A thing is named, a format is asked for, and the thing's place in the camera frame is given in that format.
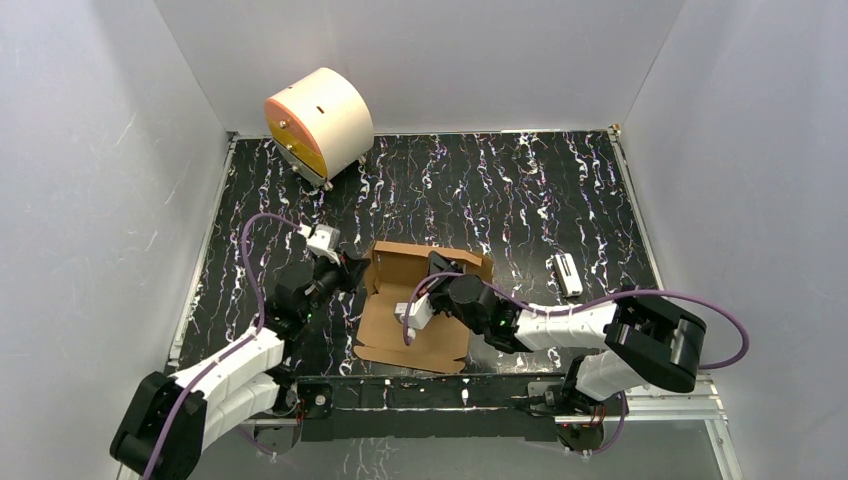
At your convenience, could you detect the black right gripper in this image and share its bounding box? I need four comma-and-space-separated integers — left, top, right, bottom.
416, 251, 486, 336

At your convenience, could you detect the brown cardboard box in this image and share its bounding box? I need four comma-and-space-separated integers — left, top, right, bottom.
353, 241, 494, 374

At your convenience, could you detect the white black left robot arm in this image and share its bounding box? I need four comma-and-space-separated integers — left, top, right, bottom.
109, 252, 371, 479

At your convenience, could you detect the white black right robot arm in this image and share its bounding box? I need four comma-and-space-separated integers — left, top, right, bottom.
396, 252, 707, 414

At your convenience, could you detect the small white plastic part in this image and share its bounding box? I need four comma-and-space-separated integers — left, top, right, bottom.
553, 253, 583, 298

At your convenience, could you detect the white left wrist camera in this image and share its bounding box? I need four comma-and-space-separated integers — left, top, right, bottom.
298, 224, 341, 265

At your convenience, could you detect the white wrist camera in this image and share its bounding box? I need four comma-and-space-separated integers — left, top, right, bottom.
394, 299, 434, 331
298, 224, 341, 265

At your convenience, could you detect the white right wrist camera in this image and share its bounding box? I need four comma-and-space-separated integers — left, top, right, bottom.
394, 299, 434, 331

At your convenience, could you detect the left aluminium table edge rail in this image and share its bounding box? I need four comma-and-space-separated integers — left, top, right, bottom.
165, 131, 238, 368

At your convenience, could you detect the aluminium table edge rail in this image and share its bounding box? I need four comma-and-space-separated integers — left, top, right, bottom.
165, 131, 238, 368
607, 124, 665, 289

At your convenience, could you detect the aluminium front frame rail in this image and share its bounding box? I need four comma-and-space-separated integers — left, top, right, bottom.
119, 374, 743, 480

